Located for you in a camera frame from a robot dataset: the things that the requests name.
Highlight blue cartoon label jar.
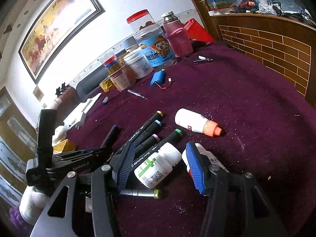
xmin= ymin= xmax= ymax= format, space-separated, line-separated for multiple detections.
xmin=134 ymin=26 xmax=177 ymax=69

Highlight red capped white bottle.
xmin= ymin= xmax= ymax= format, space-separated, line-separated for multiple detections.
xmin=182 ymin=143 xmax=230 ymax=178

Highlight orange capped white bottle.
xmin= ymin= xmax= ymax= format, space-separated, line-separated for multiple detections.
xmin=175 ymin=108 xmax=223 ymax=137

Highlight wooden tiled counter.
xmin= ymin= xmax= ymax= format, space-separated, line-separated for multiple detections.
xmin=212 ymin=12 xmax=316 ymax=100

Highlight dark capped black marker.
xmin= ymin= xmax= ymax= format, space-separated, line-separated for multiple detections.
xmin=101 ymin=125 xmax=122 ymax=149

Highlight amber filled clear jar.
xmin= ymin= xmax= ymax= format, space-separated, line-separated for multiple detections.
xmin=108 ymin=64 xmax=137 ymax=92

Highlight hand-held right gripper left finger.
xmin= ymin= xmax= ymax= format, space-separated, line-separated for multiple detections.
xmin=30 ymin=141 xmax=136 ymax=237

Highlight blue red lidded jar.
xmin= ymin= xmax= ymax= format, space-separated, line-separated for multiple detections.
xmin=100 ymin=54 xmax=119 ymax=75

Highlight red lidded clear jar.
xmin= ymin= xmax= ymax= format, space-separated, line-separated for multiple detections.
xmin=126 ymin=9 xmax=158 ymax=34

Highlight pink knitted sleeve thermos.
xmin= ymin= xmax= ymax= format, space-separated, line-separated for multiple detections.
xmin=161 ymin=11 xmax=194 ymax=57

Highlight red paper bag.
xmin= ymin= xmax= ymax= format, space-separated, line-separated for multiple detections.
xmin=183 ymin=19 xmax=216 ymax=44

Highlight clear ballpoint pen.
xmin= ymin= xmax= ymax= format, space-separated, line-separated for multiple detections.
xmin=127 ymin=89 xmax=149 ymax=100

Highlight white plastic tub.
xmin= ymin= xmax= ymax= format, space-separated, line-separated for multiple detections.
xmin=123 ymin=49 xmax=154 ymax=79

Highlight olive capped grey marker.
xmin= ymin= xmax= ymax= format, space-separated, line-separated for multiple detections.
xmin=120 ymin=189 xmax=161 ymax=199

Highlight metal nail clipper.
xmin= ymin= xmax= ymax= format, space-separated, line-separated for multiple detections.
xmin=193 ymin=56 xmax=213 ymax=65

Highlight person's left hand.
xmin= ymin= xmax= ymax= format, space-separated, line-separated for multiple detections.
xmin=20 ymin=185 xmax=52 ymax=224

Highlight person's left forearm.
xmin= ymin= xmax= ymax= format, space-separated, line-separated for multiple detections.
xmin=9 ymin=207 xmax=34 ymax=231

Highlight green capped black marker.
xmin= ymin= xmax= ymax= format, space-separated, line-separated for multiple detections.
xmin=132 ymin=128 xmax=183 ymax=168

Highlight blue battery pack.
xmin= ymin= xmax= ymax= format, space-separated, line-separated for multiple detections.
xmin=150 ymin=70 xmax=173 ymax=89

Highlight yellow capped black marker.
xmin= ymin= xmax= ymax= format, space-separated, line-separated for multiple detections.
xmin=132 ymin=111 xmax=164 ymax=144

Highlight white paper sheets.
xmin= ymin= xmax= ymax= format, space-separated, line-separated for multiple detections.
xmin=63 ymin=92 xmax=102 ymax=130

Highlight wooden glass panel doors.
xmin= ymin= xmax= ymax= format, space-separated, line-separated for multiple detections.
xmin=0 ymin=86 xmax=39 ymax=208

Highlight yellow tape roll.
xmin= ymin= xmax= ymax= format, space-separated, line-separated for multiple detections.
xmin=99 ymin=76 xmax=115 ymax=92

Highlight gold wall plaque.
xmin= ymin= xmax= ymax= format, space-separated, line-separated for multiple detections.
xmin=33 ymin=85 xmax=44 ymax=101

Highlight pink capped black marker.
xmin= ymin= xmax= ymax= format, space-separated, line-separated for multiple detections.
xmin=135 ymin=133 xmax=160 ymax=157

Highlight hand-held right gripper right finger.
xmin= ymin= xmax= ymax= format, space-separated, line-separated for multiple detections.
xmin=186 ymin=141 xmax=288 ymax=237

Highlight yellow wooden tray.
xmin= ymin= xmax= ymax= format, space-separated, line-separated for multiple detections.
xmin=53 ymin=139 xmax=76 ymax=154

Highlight framed horse painting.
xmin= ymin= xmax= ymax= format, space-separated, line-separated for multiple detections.
xmin=18 ymin=0 xmax=105 ymax=84

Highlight green label white medicine bottle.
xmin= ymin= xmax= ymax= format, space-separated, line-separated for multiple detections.
xmin=134 ymin=142 xmax=182 ymax=188

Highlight brown armchair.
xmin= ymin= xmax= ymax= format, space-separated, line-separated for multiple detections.
xmin=47 ymin=86 xmax=80 ymax=111

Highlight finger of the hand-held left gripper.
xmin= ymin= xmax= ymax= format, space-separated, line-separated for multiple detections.
xmin=53 ymin=146 xmax=107 ymax=159

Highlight black clip stand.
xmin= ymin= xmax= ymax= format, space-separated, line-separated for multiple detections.
xmin=55 ymin=82 xmax=70 ymax=97

